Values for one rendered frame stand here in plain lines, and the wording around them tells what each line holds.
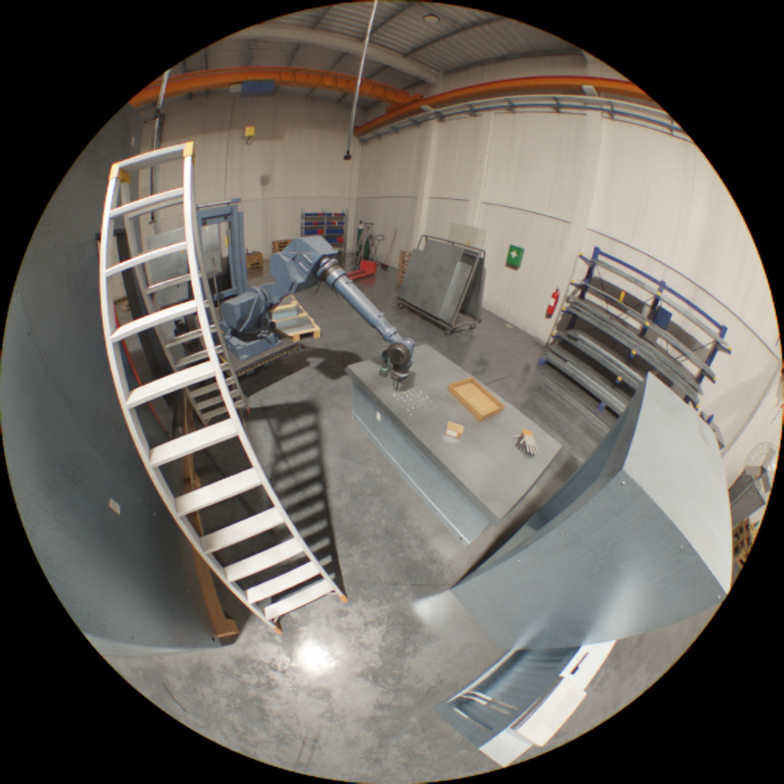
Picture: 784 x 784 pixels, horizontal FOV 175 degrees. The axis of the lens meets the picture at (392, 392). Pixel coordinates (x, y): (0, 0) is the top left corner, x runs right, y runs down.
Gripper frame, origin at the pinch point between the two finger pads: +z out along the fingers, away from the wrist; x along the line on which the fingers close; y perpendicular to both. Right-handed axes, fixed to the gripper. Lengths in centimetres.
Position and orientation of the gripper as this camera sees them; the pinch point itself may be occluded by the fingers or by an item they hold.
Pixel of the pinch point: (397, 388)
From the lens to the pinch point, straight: 204.9
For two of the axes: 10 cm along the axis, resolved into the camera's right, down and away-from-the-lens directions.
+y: 6.0, -4.5, 6.6
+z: -1.1, 7.7, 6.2
